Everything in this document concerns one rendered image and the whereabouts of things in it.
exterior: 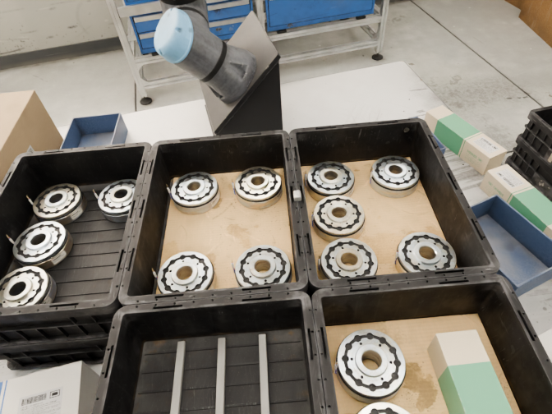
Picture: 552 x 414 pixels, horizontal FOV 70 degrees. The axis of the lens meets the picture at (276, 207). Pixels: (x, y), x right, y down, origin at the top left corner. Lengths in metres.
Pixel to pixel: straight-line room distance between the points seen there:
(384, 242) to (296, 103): 0.71
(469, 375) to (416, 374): 0.08
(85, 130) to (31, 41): 2.36
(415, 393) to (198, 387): 0.33
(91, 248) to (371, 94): 0.99
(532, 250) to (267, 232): 0.59
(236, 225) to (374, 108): 0.71
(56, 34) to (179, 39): 2.71
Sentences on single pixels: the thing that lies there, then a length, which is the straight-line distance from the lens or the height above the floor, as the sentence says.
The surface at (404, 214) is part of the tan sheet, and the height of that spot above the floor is 0.83.
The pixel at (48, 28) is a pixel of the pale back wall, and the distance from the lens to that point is 3.68.
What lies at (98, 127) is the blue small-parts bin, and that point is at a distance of 1.41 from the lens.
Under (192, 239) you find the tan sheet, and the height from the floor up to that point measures 0.83.
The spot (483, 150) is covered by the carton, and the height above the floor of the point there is 0.76.
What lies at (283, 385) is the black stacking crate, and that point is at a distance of 0.67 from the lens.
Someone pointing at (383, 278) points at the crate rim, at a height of 0.93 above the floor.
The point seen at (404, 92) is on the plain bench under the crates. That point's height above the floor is 0.70.
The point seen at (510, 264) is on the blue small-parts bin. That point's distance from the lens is 1.02.
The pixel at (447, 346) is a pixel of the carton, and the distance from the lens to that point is 0.66.
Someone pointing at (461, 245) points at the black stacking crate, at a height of 0.87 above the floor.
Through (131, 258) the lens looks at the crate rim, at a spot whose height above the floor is 0.93.
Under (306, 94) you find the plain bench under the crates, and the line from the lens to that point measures 1.42.
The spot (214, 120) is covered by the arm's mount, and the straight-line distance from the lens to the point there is 1.15.
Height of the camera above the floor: 1.47
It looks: 48 degrees down
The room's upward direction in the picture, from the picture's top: 5 degrees counter-clockwise
